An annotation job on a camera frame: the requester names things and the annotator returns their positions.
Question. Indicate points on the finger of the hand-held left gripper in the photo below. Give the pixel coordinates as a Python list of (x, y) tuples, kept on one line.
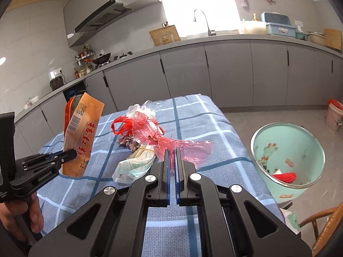
[(68, 155)]

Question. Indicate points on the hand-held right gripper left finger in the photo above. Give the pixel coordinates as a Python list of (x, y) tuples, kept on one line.
[(168, 195)]

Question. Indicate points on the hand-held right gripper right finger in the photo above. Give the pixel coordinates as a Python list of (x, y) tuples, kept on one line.
[(176, 190)]

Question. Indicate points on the orange snack packet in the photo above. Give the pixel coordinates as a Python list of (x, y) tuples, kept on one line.
[(80, 133)]

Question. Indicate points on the red plastic bag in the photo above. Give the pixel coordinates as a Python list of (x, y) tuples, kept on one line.
[(166, 144)]

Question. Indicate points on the red foam net sleeve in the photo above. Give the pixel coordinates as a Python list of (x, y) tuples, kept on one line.
[(285, 178)]

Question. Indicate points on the green giraffe print basin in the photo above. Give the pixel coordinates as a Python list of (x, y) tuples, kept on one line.
[(289, 150)]

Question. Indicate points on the person's left hand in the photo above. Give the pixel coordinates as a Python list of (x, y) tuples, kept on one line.
[(36, 214)]

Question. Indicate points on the crumpled white plastic wrapper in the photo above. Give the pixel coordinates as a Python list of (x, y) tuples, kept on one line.
[(134, 166)]

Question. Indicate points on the blue checked tablecloth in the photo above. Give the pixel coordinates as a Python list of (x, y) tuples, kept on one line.
[(209, 139)]

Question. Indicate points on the white dishes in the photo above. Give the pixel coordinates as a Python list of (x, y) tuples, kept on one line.
[(32, 103)]

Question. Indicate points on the dark brown pot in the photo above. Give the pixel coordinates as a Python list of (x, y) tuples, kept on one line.
[(56, 83)]

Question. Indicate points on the dark sauce bottle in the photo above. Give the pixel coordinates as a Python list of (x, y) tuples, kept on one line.
[(76, 73)]

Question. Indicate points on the clear plastic bag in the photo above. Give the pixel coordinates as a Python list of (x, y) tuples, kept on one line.
[(144, 109)]

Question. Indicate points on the steel spice rack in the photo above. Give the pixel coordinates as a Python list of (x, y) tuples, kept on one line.
[(84, 56)]

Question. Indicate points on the black wok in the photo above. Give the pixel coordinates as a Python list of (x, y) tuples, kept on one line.
[(101, 58)]

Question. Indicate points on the gas stove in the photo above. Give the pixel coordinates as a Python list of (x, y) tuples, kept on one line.
[(118, 57)]

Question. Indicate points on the white printed plastic bag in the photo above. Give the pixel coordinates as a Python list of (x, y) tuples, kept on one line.
[(292, 220)]

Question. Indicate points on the grey base cabinets with counter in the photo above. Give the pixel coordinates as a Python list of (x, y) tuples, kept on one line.
[(230, 69)]

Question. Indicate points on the black range hood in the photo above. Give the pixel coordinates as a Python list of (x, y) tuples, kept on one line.
[(101, 18)]

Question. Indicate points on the wide wooden cutting board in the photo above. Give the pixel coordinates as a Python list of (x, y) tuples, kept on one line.
[(164, 34)]

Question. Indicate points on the wicker chair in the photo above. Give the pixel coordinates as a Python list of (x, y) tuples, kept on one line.
[(329, 227)]

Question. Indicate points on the knife block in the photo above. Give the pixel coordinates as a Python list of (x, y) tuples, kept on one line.
[(165, 24)]

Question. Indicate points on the steel gooseneck faucet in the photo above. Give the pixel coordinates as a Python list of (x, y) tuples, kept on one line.
[(208, 29)]

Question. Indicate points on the pink bucket with red liner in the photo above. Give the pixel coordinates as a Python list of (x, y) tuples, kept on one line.
[(333, 116)]

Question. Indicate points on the white plastic container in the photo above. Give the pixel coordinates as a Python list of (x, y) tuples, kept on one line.
[(252, 28)]

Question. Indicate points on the yellow soap bottle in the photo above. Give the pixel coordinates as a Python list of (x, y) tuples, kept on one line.
[(254, 18)]

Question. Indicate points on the blue dish drainer box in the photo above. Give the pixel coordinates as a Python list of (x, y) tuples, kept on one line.
[(278, 24)]

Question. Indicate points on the small green container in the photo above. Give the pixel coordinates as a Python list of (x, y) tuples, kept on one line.
[(301, 36)]

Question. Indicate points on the hanging grey scrubber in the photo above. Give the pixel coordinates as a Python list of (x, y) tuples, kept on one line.
[(243, 2)]

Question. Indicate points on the white sign card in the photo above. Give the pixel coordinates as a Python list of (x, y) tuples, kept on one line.
[(299, 25)]

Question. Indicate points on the metal colander bowl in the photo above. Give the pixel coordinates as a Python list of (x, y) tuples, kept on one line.
[(316, 37)]

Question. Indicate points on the small wooden cutting board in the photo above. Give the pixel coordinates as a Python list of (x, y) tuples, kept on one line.
[(332, 38)]

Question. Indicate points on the white wall outlet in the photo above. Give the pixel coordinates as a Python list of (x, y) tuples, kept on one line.
[(55, 74)]

